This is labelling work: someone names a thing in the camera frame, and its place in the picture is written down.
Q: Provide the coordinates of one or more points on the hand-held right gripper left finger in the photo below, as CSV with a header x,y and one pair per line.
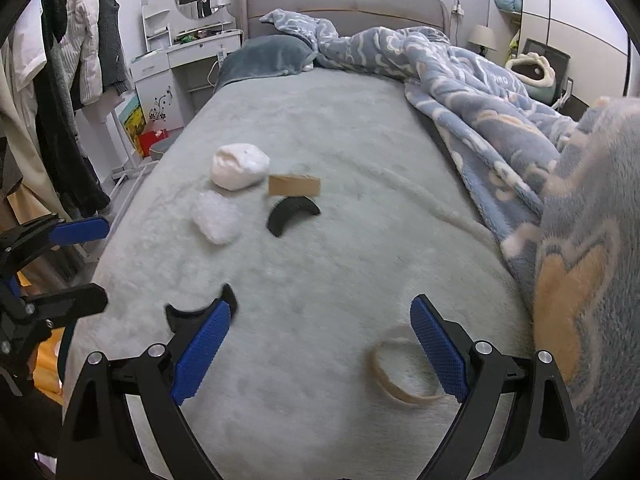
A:
x,y
202,350

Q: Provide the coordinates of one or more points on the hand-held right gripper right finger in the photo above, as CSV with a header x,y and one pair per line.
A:
x,y
440,350

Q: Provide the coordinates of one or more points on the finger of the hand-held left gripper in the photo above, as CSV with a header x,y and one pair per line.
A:
x,y
75,301
80,230

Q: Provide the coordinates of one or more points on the black curved plastic piece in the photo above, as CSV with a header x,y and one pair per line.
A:
x,y
287,216
181,316

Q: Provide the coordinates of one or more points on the brown cardboard piece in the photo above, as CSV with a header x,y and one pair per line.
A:
x,y
294,185

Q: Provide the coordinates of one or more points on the yellow curtain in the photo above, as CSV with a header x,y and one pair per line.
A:
x,y
47,362

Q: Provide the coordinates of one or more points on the long black coat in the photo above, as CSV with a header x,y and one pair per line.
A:
x,y
65,135

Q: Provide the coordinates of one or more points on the cream long coat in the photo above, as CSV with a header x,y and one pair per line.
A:
x,y
20,150

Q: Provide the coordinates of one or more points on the grey cushioned stool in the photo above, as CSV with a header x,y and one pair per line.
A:
x,y
161,151

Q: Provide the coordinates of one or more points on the red box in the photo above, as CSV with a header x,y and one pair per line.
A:
x,y
152,141

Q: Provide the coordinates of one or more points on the yellow green painting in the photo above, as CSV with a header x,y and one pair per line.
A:
x,y
134,120

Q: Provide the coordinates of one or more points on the white shirt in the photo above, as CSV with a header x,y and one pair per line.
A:
x,y
25,50

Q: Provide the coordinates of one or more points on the white dressing table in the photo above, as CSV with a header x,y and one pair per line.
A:
x,y
165,57

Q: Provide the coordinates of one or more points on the white puffer jacket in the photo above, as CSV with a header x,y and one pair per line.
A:
x,y
82,35

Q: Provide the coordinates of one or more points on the grey knit vest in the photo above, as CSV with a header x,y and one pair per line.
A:
x,y
107,35

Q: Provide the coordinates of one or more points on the black hanging garment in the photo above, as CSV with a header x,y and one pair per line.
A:
x,y
52,10

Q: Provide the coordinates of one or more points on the white power strip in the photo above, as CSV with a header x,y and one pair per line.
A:
x,y
221,56

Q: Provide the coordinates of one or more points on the blue cloud-print blanket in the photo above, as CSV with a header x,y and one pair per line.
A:
x,y
475,110

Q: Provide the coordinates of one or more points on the grey upholstered bed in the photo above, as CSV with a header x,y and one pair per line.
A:
x,y
325,125

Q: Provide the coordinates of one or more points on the grey-blue pillow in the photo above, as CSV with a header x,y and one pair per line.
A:
x,y
265,57

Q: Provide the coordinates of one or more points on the cream and green cat bed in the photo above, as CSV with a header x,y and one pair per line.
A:
x,y
542,82

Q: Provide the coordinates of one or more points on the yellow-green toy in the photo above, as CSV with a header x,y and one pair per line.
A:
x,y
512,42

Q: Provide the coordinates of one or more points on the beige shade bedside lamp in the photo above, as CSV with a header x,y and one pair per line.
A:
x,y
481,36

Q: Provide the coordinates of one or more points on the black framed panel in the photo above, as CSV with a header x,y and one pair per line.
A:
x,y
552,50

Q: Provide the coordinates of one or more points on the light blue plush bundle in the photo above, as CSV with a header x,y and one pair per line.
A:
x,y
507,1

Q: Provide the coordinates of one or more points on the white wardrobe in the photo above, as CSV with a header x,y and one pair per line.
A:
x,y
575,10

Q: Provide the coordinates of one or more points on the white wall plug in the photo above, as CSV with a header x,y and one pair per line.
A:
x,y
456,8

